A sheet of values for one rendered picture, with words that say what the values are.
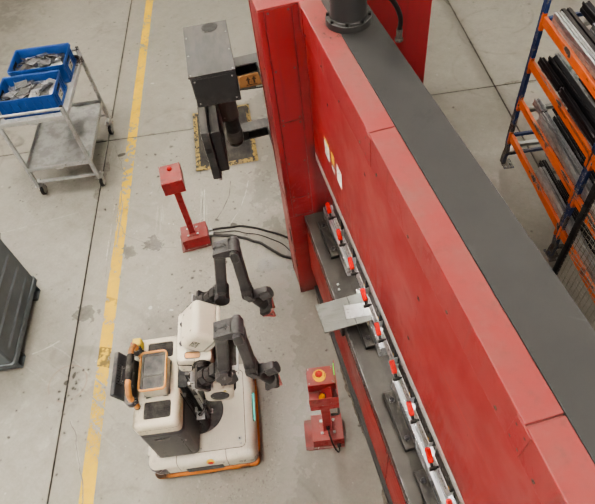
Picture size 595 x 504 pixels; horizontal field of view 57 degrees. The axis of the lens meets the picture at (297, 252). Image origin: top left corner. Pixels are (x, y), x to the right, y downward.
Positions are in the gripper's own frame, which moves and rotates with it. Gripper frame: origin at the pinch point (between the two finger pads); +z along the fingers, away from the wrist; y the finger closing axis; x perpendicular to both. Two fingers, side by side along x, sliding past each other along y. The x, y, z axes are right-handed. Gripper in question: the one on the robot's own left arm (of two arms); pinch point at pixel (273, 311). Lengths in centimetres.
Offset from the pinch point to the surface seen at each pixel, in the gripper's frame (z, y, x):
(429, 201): -89, -50, -113
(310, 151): -22, 78, -48
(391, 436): 34, -72, -40
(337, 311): 15.3, -5.8, -30.9
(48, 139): -33, 266, 213
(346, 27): -96, 47, -105
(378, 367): 34, -36, -40
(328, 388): 33, -38, -10
